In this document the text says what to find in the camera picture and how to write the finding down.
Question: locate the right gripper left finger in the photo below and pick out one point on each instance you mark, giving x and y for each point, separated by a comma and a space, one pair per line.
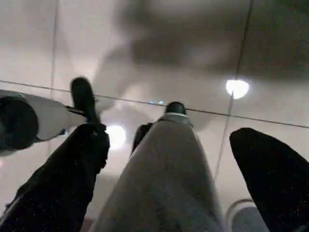
53, 188

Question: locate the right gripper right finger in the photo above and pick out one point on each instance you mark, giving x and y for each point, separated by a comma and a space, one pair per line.
277, 183

